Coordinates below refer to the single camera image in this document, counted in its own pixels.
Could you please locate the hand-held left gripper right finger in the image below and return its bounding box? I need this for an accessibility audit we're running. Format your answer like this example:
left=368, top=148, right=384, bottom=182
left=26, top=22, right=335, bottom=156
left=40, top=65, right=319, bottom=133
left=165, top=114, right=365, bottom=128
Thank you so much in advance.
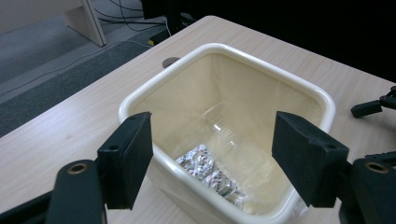
left=271, top=110, right=350, bottom=208

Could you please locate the grey table cable grommet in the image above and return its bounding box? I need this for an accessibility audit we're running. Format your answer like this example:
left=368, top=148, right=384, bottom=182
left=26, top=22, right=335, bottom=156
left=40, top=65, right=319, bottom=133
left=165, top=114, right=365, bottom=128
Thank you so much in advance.
left=161, top=56, right=182, bottom=69

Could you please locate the black stand with striped base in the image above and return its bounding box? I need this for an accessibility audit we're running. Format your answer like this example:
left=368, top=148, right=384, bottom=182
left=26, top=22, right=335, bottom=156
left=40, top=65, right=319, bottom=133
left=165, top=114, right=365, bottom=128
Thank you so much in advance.
left=140, top=0, right=196, bottom=48

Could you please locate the silver blister pack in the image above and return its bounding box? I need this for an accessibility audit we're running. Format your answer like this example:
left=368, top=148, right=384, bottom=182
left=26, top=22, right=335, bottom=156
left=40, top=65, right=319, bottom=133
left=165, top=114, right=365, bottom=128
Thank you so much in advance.
left=175, top=143, right=248, bottom=210

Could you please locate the thin white cable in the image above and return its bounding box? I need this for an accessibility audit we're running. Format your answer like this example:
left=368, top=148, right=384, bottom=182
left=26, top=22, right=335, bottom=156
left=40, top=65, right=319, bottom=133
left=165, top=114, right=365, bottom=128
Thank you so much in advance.
left=0, top=17, right=173, bottom=98

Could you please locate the white furniture leg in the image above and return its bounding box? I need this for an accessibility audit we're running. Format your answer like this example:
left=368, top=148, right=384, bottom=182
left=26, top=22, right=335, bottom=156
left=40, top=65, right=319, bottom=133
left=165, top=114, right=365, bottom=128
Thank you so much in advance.
left=0, top=0, right=108, bottom=48

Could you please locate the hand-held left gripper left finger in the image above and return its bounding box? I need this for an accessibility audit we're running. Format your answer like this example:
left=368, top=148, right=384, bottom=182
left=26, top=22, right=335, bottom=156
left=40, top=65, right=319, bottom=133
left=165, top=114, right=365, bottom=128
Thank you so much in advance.
left=96, top=111, right=154, bottom=210

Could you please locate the black cable bundle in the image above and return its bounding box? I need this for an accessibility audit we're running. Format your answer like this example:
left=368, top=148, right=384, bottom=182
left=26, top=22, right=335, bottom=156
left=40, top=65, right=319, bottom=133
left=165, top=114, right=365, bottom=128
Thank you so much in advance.
left=92, top=0, right=167, bottom=33

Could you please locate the black curtain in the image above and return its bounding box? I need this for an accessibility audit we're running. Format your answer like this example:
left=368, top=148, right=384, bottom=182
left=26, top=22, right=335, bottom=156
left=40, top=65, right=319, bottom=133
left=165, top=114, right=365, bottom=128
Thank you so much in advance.
left=183, top=0, right=396, bottom=84

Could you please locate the cream plastic trash bin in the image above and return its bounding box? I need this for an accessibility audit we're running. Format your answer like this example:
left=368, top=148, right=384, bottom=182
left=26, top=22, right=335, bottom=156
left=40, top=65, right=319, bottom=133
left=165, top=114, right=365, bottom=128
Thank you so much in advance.
left=118, top=42, right=337, bottom=224

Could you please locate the clear plastic cup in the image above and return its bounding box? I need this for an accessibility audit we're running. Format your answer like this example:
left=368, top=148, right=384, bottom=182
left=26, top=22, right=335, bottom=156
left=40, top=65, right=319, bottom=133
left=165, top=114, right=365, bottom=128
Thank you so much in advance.
left=197, top=101, right=281, bottom=191

